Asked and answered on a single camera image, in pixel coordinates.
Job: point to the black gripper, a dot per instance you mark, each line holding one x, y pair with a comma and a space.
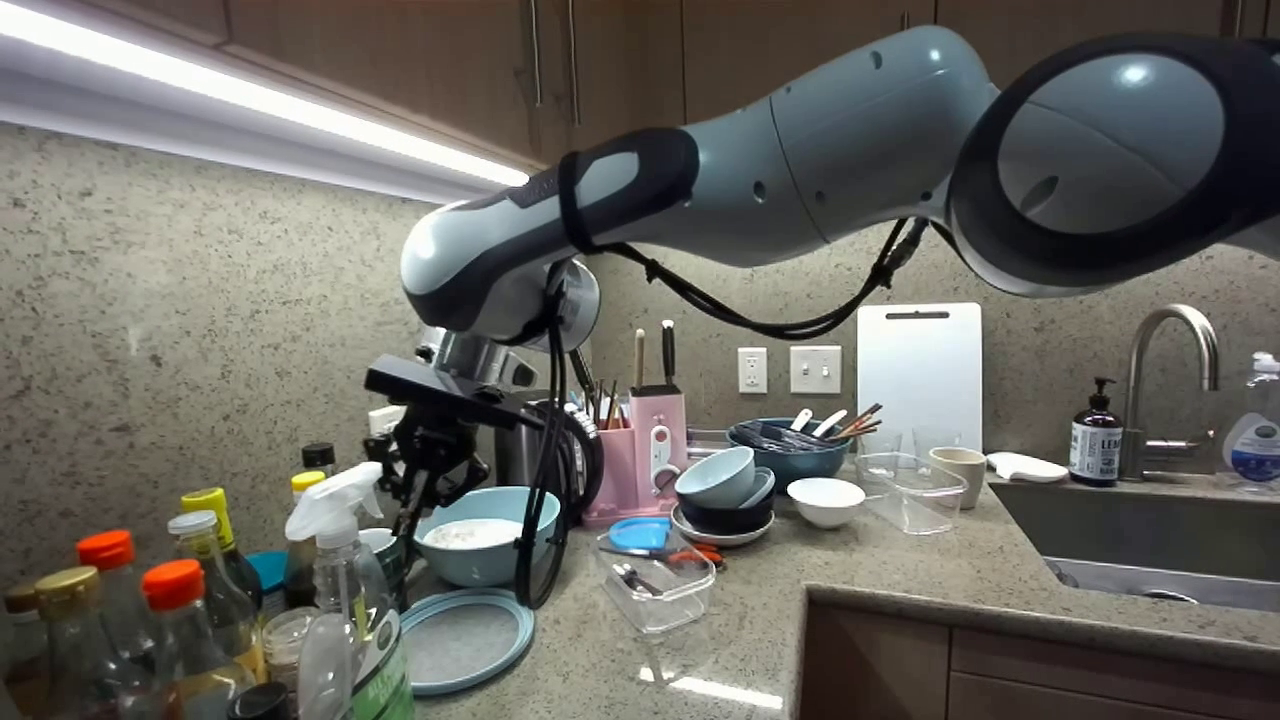
444, 434

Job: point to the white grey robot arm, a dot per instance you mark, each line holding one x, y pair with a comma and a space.
855, 144

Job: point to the clear plastic container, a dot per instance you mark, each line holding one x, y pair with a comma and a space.
659, 584

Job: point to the light blue rice bowl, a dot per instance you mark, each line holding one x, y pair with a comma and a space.
482, 543

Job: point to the bottle black cap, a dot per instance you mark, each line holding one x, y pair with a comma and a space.
321, 456

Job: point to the dark bottle yellow cap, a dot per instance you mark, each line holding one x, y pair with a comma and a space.
310, 501

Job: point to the spray bottle green label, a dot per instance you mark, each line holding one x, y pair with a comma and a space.
341, 600

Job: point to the blue plate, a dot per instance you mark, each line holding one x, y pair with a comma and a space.
465, 642

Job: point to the pink knife block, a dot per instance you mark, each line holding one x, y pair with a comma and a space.
641, 460

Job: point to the white opener tool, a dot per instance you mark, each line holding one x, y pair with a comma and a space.
660, 460

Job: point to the clear bottle yellow cap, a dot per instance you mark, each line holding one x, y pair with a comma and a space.
210, 520

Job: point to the oil bottle white cap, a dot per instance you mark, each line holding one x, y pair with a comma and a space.
203, 584

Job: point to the grey blue bowl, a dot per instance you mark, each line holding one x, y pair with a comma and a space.
712, 479

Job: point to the orange cap bottle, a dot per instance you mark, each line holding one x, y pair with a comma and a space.
182, 624
104, 572

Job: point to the black bowl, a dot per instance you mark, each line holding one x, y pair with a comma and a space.
733, 519

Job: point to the dark blue mixing bowl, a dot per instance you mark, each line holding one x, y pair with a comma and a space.
786, 453

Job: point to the small white bowl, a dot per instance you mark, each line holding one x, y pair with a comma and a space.
826, 501

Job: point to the tall bottle gold neck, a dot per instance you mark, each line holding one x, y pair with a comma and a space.
73, 642

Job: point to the under-cabinet light strip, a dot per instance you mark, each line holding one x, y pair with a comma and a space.
267, 112

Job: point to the brown cabinet door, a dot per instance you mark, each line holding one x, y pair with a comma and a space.
384, 65
803, 35

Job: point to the clear glass cup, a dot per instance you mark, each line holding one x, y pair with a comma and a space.
885, 446

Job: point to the clear glass jar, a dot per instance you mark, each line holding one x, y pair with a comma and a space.
917, 501

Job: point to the white cutting board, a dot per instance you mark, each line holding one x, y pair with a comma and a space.
923, 383

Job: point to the white mug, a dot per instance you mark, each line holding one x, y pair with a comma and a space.
962, 479

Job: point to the white cloth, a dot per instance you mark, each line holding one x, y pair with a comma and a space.
1025, 464

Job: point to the brown lower cabinet drawer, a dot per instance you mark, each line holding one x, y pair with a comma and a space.
1065, 674

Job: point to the dark soap pump bottle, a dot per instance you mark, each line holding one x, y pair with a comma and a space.
1096, 442

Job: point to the steel sink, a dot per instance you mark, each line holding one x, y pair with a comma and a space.
1147, 532

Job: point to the metal faucet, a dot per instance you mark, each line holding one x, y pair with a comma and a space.
1174, 344

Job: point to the blue liquid spray bottle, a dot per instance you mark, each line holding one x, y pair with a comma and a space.
1252, 434

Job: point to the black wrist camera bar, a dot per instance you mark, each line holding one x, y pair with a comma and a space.
444, 388

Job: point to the white single switch plate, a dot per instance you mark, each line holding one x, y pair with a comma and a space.
753, 368

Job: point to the white double switch plate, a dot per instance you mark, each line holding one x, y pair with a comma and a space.
813, 368

